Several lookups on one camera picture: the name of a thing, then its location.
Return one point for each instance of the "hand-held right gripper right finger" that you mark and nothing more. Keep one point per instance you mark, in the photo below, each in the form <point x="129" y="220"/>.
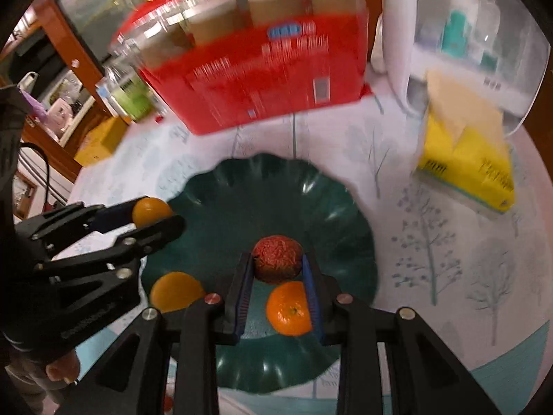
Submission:
<point x="312" y="300"/>

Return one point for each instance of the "dark green scalloped plate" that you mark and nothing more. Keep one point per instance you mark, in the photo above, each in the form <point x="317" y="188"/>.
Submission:
<point x="281" y="207"/>

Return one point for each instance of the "red paper cup package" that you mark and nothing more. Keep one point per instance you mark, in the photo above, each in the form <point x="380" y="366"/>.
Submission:
<point x="259" y="78"/>

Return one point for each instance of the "large orange with red sticker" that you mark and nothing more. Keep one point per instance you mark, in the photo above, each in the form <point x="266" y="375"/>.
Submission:
<point x="175" y="292"/>

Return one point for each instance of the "small tangerine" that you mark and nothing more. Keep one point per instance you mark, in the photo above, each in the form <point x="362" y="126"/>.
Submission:
<point x="149" y="212"/>
<point x="287" y="311"/>

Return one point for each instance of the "yellow tin box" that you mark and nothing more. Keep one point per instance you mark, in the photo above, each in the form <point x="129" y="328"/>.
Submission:
<point x="101" y="138"/>

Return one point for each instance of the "small red object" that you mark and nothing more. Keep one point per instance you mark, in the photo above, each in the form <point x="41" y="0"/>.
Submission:
<point x="158" y="119"/>

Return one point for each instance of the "white appliance with clear cover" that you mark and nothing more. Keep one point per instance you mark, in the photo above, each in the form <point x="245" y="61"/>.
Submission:
<point x="397" y="30"/>

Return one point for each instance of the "glass bottle with green label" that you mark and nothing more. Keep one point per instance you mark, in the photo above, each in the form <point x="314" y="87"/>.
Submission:
<point x="129" y="99"/>

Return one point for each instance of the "yellow tissue box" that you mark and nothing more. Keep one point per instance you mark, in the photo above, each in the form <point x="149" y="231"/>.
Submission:
<point x="466" y="160"/>

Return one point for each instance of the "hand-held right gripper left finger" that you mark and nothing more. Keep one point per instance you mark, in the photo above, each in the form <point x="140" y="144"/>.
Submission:
<point x="241" y="298"/>

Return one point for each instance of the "red bumpy lychee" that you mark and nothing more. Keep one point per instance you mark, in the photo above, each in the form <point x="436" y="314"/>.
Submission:
<point x="276" y="259"/>

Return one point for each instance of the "person's left hand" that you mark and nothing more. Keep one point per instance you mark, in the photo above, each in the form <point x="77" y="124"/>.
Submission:
<point x="62" y="367"/>

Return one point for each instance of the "wooden cabinet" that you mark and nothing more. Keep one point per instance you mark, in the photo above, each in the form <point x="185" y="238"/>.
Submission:
<point x="82" y="78"/>

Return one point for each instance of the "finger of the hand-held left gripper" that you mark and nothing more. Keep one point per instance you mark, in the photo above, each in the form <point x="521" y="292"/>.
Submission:
<point x="108" y="220"/>
<point x="160" y="233"/>

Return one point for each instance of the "tree print tablecloth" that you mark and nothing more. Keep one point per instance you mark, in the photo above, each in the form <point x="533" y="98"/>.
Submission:
<point x="432" y="246"/>

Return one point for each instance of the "purple plastic bag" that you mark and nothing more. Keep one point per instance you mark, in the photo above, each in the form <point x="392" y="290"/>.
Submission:
<point x="36" y="106"/>

